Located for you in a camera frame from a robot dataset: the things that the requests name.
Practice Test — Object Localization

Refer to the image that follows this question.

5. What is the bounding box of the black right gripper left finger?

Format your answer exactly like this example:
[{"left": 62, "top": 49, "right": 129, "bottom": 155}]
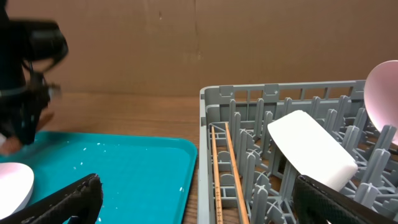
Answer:
[{"left": 1, "top": 173, "right": 103, "bottom": 224}]

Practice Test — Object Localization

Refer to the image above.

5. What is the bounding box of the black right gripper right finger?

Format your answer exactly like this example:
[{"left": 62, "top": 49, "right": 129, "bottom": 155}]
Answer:
[{"left": 293, "top": 175, "right": 395, "bottom": 224}]

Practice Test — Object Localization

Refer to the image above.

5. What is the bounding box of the white bowl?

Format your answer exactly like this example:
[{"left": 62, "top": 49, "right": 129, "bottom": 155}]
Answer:
[{"left": 267, "top": 110, "right": 358, "bottom": 191}]

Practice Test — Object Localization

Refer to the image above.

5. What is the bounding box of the carrot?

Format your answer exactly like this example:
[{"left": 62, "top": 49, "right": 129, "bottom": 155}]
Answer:
[{"left": 0, "top": 111, "right": 55, "bottom": 156}]

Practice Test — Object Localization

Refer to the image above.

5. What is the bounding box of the teal plastic tray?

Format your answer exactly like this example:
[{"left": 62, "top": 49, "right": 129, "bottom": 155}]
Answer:
[{"left": 1, "top": 131, "right": 197, "bottom": 223}]

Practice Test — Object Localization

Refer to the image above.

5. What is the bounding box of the grey dish rack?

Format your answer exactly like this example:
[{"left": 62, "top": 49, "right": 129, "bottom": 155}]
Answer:
[{"left": 197, "top": 80, "right": 397, "bottom": 223}]

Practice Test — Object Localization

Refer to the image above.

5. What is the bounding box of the pink plate with peanuts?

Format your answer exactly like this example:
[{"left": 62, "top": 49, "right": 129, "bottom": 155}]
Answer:
[{"left": 0, "top": 162, "right": 34, "bottom": 219}]

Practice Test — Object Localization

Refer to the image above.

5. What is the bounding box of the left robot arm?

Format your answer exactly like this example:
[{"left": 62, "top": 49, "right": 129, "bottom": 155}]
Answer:
[{"left": 1, "top": 0, "right": 68, "bottom": 145}]

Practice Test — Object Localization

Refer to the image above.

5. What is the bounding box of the pink bowl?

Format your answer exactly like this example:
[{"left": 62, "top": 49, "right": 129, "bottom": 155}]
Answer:
[{"left": 364, "top": 60, "right": 397, "bottom": 131}]

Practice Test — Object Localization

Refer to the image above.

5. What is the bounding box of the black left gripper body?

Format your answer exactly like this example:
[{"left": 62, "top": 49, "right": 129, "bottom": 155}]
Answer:
[{"left": 1, "top": 83, "right": 60, "bottom": 145}]

